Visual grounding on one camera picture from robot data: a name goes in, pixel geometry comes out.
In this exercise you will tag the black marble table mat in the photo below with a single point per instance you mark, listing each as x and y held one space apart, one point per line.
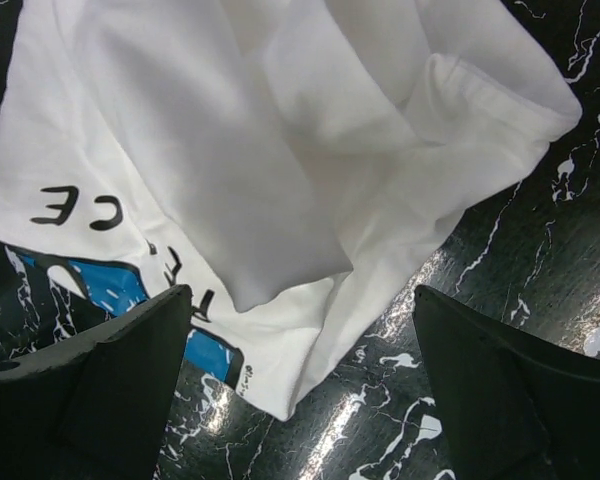
528 256

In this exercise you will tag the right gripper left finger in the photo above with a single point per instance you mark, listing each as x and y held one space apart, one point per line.
95 406

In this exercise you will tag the white daisy t-shirt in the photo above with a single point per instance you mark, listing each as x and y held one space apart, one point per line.
293 162

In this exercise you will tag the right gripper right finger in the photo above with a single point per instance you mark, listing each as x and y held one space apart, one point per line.
512 406

